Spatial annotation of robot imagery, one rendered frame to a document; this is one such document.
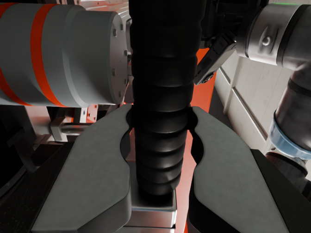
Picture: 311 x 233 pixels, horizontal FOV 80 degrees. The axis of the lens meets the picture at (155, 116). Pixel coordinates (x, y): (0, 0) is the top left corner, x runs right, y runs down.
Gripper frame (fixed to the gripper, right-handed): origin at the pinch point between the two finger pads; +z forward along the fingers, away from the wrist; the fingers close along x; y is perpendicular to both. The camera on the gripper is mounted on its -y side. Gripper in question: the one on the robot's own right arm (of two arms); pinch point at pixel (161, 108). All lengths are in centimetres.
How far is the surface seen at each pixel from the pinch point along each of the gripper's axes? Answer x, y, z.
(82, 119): -20.5, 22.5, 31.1
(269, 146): 362, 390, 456
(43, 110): -21.0, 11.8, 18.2
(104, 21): -6.8, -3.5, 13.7
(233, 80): 393, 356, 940
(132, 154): -3.5, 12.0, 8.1
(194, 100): 15, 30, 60
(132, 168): -2.3, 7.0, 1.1
